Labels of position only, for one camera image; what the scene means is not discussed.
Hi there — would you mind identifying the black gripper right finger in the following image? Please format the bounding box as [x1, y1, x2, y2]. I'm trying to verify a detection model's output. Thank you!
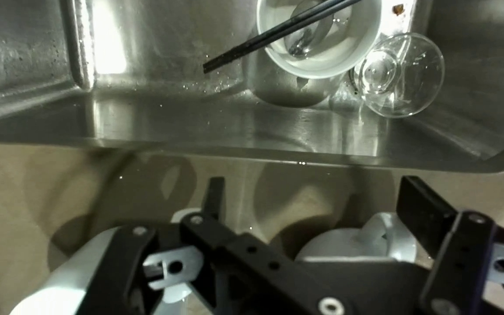
[395, 174, 457, 256]

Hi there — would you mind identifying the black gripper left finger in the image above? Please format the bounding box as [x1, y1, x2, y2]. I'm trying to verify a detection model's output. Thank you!
[203, 176, 226, 218]

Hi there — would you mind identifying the white mug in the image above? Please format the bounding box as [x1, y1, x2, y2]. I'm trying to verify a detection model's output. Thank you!
[9, 206, 206, 315]
[296, 211, 416, 262]

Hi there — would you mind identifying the stainless steel sink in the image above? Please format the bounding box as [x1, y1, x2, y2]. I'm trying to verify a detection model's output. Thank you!
[0, 0, 504, 172]

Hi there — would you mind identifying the round clear glass bowl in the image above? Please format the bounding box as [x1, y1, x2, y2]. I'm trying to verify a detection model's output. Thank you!
[352, 32, 444, 118]

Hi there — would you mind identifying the metal spoon in bowl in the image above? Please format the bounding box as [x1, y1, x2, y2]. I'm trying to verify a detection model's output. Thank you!
[283, 0, 355, 59]

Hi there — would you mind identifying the black chopstick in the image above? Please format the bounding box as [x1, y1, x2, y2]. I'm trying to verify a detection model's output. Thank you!
[201, 0, 360, 73]

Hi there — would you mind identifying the white bowl with spoon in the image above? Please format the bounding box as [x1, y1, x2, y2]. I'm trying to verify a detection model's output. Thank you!
[255, 0, 383, 78]

